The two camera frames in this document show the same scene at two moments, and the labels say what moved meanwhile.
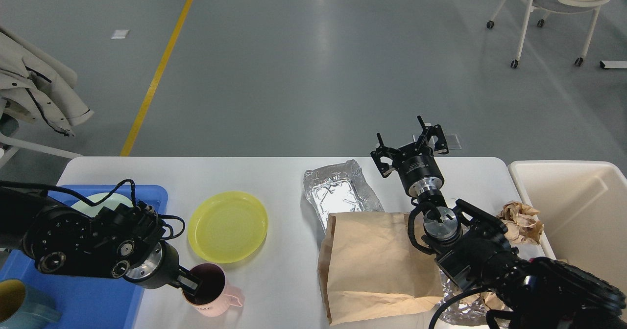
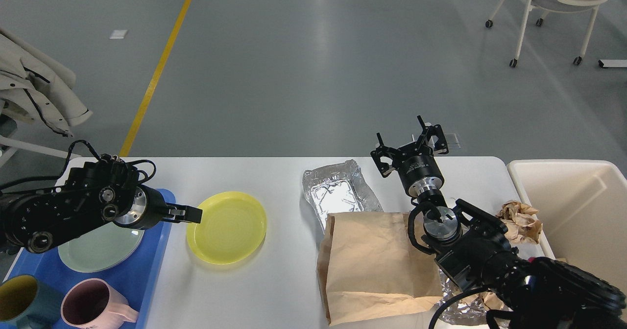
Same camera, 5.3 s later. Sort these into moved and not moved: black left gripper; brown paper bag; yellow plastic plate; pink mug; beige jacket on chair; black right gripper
Moved: pink mug; black left gripper
Not moved: beige jacket on chair; brown paper bag; black right gripper; yellow plastic plate
